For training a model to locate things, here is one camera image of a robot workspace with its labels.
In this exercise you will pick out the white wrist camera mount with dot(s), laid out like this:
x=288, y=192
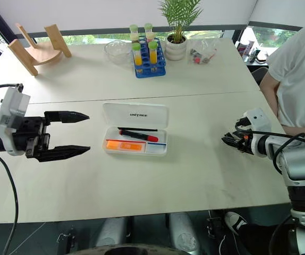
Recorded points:
x=258, y=118
x=13, y=105

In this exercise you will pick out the clear glass bowl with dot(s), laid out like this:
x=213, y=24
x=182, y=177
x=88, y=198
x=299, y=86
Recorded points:
x=117, y=51

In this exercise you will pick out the red black screwdriver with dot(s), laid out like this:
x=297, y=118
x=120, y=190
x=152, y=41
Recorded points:
x=139, y=135

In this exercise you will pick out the black chair backrest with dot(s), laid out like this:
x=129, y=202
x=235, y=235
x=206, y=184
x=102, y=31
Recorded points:
x=260, y=75

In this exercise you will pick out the white sneaker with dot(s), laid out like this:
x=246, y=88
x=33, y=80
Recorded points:
x=235, y=220

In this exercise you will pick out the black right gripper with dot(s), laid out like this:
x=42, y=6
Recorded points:
x=244, y=142

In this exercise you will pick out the green plant in white pot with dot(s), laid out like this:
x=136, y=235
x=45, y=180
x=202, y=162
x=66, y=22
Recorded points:
x=176, y=45

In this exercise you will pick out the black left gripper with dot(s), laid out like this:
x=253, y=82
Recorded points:
x=33, y=132

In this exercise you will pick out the grey rounded robot leg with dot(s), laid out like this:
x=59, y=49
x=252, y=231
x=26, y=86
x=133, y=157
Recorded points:
x=111, y=231
x=184, y=231

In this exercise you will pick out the person in white t-shirt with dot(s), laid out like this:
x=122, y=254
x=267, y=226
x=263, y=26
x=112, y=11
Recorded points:
x=298, y=79

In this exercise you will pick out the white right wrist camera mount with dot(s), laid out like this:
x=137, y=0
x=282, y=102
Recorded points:
x=258, y=118

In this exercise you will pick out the green-capped tube with orange liquid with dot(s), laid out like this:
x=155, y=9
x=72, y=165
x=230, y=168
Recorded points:
x=137, y=57
x=153, y=54

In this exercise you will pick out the black table leg bracket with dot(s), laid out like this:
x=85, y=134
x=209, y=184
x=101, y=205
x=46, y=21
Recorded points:
x=67, y=241
x=215, y=227

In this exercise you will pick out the thin black pen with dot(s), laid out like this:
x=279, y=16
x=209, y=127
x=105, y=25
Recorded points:
x=137, y=129

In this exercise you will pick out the blue test tube rack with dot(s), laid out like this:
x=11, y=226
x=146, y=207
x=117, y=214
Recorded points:
x=150, y=67

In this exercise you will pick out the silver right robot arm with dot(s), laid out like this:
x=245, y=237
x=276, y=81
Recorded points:
x=298, y=162

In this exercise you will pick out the wooden curved stand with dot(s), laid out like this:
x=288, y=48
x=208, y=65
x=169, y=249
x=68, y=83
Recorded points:
x=45, y=53

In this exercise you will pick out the cluttered background shelf items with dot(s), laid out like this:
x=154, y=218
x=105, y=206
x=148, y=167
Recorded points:
x=250, y=51

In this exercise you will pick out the clear plastic bag with parts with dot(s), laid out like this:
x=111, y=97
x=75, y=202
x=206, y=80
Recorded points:
x=201, y=53

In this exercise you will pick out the white plastic pencil case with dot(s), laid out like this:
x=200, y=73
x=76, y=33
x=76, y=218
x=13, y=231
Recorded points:
x=135, y=115

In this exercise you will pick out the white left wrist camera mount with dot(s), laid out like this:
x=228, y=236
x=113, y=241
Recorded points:
x=13, y=105

